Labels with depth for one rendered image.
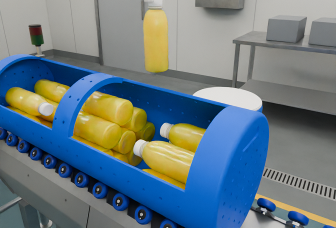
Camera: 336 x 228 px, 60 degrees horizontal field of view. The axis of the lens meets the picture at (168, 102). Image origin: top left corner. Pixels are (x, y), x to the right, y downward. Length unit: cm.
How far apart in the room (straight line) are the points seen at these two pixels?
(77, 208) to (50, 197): 13
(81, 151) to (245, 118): 39
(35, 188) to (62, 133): 34
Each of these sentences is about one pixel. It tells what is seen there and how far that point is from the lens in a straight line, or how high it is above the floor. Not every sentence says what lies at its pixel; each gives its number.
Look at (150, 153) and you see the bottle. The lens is 65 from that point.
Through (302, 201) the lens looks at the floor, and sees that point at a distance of 243.
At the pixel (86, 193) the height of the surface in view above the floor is 93.
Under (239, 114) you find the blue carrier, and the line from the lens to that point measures 58.
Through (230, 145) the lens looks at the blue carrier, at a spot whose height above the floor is 121.
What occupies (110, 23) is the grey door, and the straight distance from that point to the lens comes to 528.
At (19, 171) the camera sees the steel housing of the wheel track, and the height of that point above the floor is 87.
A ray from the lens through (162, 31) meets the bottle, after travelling 81.
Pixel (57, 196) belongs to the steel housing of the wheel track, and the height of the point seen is 87.
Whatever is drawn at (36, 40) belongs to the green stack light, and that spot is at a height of 118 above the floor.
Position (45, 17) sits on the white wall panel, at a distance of 653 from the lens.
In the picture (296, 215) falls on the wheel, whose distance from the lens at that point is 77.
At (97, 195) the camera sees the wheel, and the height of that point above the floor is 96.
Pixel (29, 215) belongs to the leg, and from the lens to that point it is 142.
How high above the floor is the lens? 147
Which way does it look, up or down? 23 degrees down
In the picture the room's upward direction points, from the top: straight up
